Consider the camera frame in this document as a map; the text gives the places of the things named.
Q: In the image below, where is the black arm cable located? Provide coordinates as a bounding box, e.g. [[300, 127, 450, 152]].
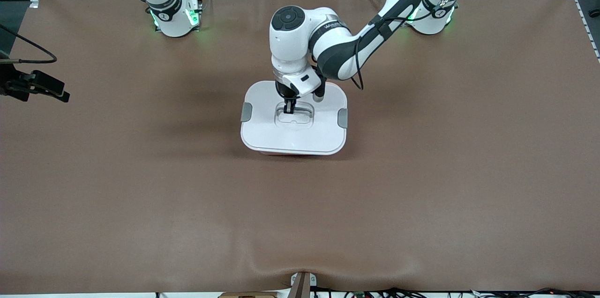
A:
[[0, 23, 58, 65], [353, 0, 470, 92]]

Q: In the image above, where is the white lid with grey clips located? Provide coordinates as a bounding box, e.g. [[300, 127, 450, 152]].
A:
[[240, 81, 348, 156]]

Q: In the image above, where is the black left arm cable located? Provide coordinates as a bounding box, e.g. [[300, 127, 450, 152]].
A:
[[353, 0, 470, 92]]

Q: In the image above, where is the pink plastic box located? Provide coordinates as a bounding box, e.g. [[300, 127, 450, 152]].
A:
[[259, 150, 335, 156]]

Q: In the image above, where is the white perforated edge strip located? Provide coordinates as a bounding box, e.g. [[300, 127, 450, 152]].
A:
[[574, 0, 600, 62]]

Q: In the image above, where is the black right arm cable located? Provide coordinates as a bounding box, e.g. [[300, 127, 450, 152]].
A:
[[0, 23, 58, 65]]

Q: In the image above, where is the brown table mat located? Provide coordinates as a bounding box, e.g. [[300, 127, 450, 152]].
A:
[[0, 0, 600, 295]]

